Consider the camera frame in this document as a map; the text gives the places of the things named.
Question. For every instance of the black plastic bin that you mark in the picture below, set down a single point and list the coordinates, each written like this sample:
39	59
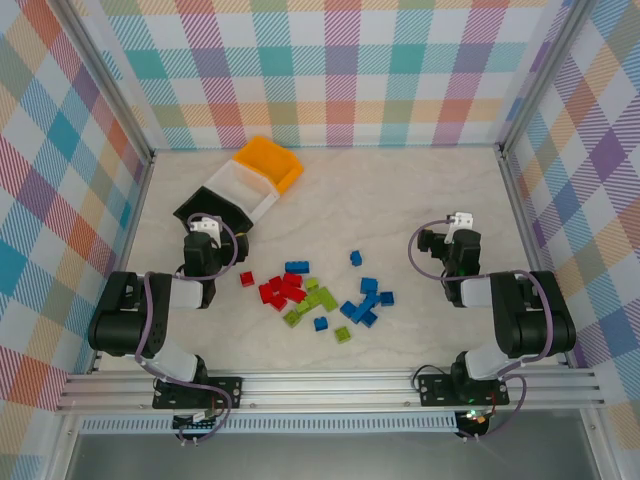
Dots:
205	202

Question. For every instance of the white plastic bin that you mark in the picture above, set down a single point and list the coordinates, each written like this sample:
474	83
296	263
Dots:
240	187

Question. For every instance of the orange plastic bin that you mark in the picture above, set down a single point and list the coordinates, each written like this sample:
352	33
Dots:
265	155

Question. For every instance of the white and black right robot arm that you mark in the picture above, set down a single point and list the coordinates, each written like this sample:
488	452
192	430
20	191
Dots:
530	320

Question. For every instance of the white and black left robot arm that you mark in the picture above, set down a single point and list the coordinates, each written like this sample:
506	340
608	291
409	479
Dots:
120	320

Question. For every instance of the black controller board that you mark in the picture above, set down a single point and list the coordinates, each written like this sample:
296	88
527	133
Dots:
475	425
195	425

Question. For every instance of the grey metal panel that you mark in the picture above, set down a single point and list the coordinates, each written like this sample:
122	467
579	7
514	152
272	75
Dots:
325	460

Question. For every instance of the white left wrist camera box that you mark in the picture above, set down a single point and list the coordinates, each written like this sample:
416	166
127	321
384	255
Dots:
206	226

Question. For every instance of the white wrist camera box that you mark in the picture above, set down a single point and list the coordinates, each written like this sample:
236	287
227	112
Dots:
206	226
462	220

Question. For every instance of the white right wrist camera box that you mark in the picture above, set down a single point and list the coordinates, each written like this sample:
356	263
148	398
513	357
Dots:
462	220

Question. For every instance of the aluminium side rail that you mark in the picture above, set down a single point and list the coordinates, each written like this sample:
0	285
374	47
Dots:
134	220
524	225

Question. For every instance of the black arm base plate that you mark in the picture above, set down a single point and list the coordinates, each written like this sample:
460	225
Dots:
435	390
227	392

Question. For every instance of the aluminium mounting rail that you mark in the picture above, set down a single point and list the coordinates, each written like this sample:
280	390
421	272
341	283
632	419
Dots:
325	390

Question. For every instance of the aluminium frame post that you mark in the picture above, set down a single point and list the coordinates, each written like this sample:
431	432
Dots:
109	75
544	75

